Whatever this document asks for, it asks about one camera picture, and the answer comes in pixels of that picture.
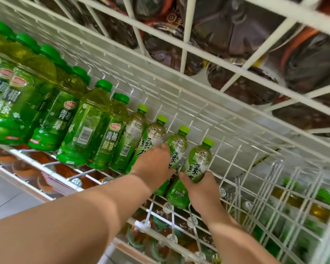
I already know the person's right hand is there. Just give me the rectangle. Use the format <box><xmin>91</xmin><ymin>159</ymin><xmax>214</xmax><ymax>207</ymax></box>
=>
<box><xmin>179</xmin><ymin>170</ymin><xmax>224</xmax><ymax>218</ymax></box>

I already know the person's left hand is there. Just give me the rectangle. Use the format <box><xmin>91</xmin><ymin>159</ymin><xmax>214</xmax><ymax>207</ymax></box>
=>
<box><xmin>128</xmin><ymin>143</ymin><xmax>177</xmax><ymax>193</ymax></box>

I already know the white wire shelf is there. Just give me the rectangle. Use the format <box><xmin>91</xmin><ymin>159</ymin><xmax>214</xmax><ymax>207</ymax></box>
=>
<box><xmin>0</xmin><ymin>0</ymin><xmax>330</xmax><ymax>264</ymax></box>

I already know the person's right forearm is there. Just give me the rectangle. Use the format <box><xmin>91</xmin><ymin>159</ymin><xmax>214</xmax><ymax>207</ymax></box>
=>
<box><xmin>198</xmin><ymin>202</ymin><xmax>281</xmax><ymax>264</ymax></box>

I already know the person's left forearm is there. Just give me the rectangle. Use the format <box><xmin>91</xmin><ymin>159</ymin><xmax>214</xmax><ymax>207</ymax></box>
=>
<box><xmin>0</xmin><ymin>173</ymin><xmax>154</xmax><ymax>264</ymax></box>

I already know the row of dark tea bottles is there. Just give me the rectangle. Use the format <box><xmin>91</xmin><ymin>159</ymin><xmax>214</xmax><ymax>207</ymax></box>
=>
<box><xmin>38</xmin><ymin>0</ymin><xmax>330</xmax><ymax>129</ymax></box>

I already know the row of white-capped amber bottles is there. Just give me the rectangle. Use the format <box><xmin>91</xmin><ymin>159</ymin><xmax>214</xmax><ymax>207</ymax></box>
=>
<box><xmin>121</xmin><ymin>173</ymin><xmax>229</xmax><ymax>264</ymax></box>

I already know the row of dark green bottles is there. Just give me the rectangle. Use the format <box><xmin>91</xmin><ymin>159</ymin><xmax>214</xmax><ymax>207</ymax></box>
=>
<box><xmin>0</xmin><ymin>19</ymin><xmax>130</xmax><ymax>171</ymax></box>

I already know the row of large green-capped bottles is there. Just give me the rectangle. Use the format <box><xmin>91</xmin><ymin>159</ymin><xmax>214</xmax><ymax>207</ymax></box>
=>
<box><xmin>264</xmin><ymin>176</ymin><xmax>330</xmax><ymax>261</ymax></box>

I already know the row of orange-brown bottles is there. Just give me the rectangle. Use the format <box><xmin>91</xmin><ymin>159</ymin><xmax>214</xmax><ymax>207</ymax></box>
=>
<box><xmin>0</xmin><ymin>142</ymin><xmax>105</xmax><ymax>195</ymax></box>

